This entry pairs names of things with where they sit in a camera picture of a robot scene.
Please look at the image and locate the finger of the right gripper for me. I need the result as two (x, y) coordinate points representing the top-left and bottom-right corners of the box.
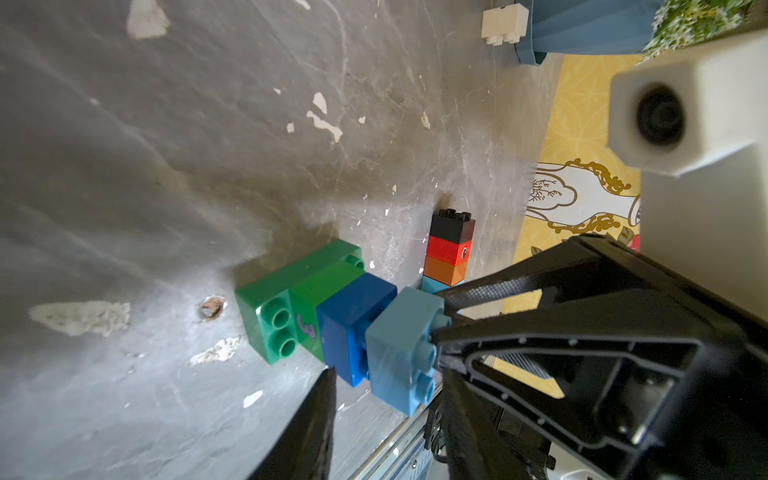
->
(438, 234), (767, 336)
(434, 305), (767, 479)

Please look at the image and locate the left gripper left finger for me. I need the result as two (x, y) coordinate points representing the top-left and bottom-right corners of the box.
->
(248, 368), (337, 479)

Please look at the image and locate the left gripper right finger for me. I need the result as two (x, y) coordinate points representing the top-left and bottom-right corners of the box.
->
(442, 370), (530, 479)

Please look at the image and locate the light blue 2x2 brick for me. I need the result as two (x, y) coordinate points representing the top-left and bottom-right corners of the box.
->
(366, 287), (451, 416)

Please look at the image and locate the red 2x2 brick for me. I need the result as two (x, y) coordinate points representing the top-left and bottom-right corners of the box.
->
(426, 236), (472, 265)

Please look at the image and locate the black 2x2 brick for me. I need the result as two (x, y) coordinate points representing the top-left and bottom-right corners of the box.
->
(429, 209), (476, 244)

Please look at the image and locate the dark blue 2x2 brick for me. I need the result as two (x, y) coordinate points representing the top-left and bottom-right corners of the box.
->
(316, 273), (397, 387)

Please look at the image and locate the orange 2x2 brick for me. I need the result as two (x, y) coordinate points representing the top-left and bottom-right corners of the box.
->
(423, 256), (469, 286)

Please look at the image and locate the green 2x4 brick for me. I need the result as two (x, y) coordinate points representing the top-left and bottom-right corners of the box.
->
(235, 239), (364, 365)

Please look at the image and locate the green 2x2 brick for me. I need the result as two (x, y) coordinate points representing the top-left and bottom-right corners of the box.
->
(289, 256), (365, 363)

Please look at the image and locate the teal 2x2 brick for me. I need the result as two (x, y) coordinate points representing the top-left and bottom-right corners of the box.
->
(419, 276), (452, 294)

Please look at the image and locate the white small brick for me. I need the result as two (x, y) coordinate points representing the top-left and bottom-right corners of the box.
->
(481, 4), (530, 46)

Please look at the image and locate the potted plant grey pot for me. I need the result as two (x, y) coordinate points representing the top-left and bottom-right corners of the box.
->
(514, 0), (754, 66)

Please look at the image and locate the aluminium front rail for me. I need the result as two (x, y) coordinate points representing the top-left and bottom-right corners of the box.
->
(349, 406), (434, 480)

